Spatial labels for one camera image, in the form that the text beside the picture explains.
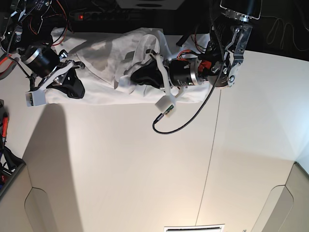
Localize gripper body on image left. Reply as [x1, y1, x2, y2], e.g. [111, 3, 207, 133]
[31, 49, 84, 91]

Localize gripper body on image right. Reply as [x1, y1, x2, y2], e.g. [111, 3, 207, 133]
[146, 49, 187, 102]

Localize white t-shirt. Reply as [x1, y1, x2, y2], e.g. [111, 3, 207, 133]
[43, 27, 213, 106]

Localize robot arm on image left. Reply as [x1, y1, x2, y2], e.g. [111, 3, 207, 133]
[0, 0, 85, 106]

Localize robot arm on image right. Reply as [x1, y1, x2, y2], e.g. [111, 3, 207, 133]
[130, 0, 262, 101]

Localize power strip red light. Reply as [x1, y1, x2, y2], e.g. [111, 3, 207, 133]
[69, 11, 101, 21]

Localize orange grey pliers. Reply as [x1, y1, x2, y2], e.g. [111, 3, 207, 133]
[0, 54, 16, 80]

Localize dark tool bag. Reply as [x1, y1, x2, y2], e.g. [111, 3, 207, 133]
[0, 100, 26, 196]

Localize white vent grille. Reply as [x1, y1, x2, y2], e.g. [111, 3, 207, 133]
[164, 224, 225, 232]

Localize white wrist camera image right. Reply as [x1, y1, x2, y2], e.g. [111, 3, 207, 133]
[155, 95, 176, 117]

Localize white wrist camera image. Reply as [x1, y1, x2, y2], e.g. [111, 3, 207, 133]
[26, 90, 46, 107]
[155, 95, 176, 117]

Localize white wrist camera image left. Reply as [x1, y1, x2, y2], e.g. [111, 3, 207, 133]
[26, 90, 46, 107]

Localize white base camera mount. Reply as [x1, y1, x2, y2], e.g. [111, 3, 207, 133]
[116, 0, 184, 10]

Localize white cable on floor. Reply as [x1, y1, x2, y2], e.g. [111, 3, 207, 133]
[260, 14, 309, 52]

